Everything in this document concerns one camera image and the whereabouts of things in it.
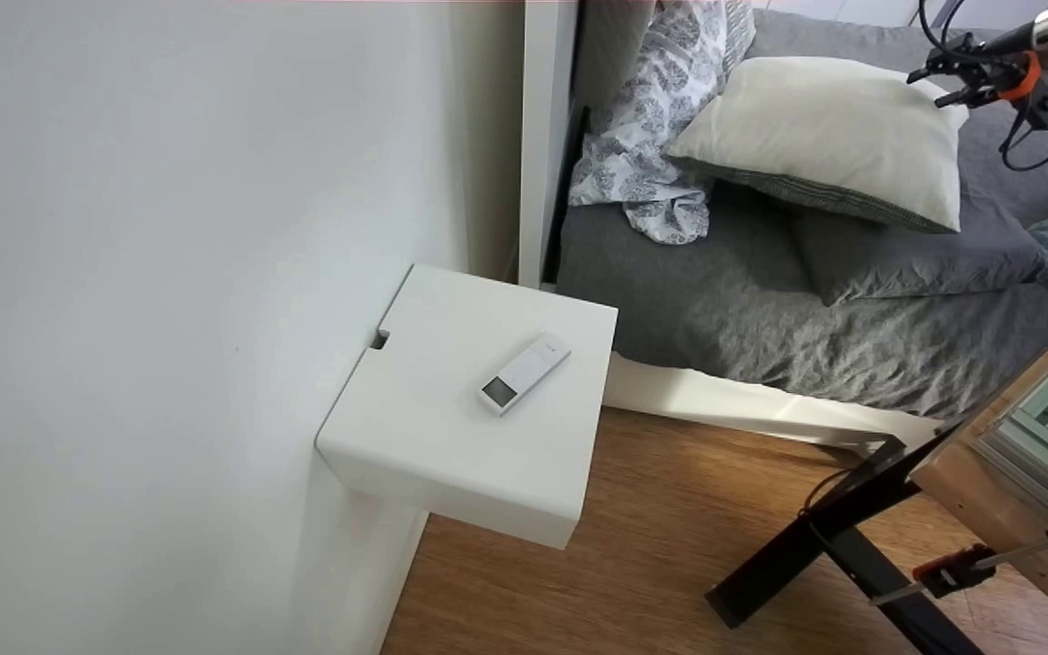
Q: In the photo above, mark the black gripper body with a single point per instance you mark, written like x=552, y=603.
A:
x=992, y=73

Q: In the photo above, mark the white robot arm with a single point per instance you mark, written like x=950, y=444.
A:
x=1031, y=35

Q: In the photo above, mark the dark grey pillow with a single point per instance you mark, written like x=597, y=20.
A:
x=854, y=261

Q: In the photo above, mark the white patterned pillow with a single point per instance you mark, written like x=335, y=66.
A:
x=681, y=63

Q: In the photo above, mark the grey bed duvet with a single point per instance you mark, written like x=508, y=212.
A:
x=912, y=353

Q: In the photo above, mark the white remote control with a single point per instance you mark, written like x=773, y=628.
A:
x=522, y=373

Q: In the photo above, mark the white floating nightstand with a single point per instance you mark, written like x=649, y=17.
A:
x=409, y=422

